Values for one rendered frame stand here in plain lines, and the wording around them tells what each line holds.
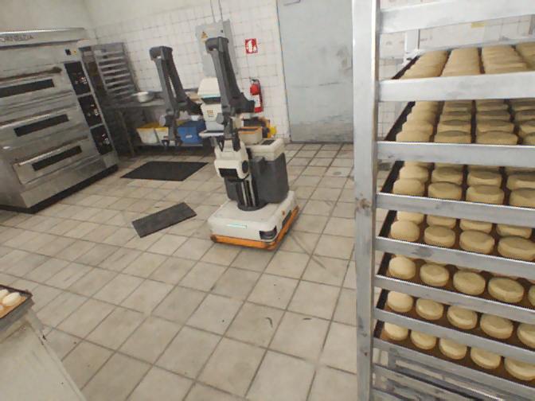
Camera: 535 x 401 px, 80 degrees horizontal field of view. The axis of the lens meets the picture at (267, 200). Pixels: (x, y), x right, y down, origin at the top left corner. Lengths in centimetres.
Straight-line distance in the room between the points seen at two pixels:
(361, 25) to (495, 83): 18
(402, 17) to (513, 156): 23
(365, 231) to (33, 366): 132
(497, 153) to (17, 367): 152
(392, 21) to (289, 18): 450
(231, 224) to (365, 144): 223
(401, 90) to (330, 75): 437
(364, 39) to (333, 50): 434
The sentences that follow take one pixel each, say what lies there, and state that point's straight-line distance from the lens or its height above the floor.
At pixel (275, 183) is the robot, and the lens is 268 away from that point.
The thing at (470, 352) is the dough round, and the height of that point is 96.
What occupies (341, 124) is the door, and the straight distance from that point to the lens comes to 497.
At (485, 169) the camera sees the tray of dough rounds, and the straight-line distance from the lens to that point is 69.
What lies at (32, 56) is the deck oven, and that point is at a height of 175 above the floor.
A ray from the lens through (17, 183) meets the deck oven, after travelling 484.
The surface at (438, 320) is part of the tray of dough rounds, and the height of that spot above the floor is 104.
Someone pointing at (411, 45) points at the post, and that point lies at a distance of 93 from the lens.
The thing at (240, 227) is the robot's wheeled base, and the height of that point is 23.
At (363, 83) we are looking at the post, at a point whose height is 152.
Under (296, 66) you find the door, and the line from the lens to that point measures 499.
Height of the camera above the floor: 160
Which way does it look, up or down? 27 degrees down
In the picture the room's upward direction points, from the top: 9 degrees counter-clockwise
